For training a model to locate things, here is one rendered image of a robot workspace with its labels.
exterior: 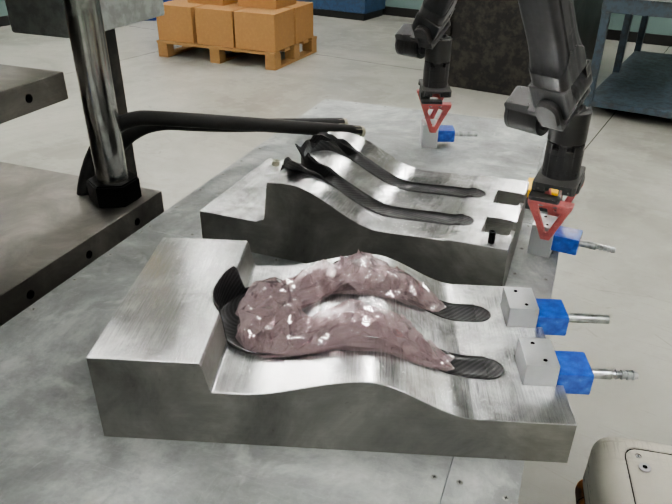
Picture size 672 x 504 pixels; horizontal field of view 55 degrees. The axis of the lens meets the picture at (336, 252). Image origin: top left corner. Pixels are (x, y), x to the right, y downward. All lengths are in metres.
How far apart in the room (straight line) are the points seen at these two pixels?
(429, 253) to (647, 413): 1.30
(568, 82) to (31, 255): 0.88
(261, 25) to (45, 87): 4.46
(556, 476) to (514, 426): 1.16
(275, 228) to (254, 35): 4.70
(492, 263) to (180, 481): 0.51
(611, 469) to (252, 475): 0.98
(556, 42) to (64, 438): 0.75
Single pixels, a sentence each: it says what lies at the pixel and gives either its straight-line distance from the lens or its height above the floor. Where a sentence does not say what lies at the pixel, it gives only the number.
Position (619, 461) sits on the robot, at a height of 0.28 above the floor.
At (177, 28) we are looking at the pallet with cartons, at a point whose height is 0.26.
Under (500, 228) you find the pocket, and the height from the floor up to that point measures 0.87.
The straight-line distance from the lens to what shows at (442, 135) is 1.54.
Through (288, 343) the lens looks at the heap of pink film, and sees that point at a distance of 0.72.
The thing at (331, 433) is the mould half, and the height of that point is 0.82.
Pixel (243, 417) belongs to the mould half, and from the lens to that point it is 0.70.
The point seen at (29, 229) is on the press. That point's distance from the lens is 1.29.
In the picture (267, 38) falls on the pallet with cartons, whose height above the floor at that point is 0.25.
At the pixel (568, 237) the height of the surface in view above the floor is 0.84.
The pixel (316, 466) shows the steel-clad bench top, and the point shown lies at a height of 0.80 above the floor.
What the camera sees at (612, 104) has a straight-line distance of 4.74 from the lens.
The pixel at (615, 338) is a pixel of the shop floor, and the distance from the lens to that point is 2.41.
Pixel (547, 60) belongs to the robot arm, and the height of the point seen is 1.13.
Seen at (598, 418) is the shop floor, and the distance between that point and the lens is 2.06.
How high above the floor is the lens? 1.32
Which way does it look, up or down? 29 degrees down
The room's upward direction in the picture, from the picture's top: 1 degrees clockwise
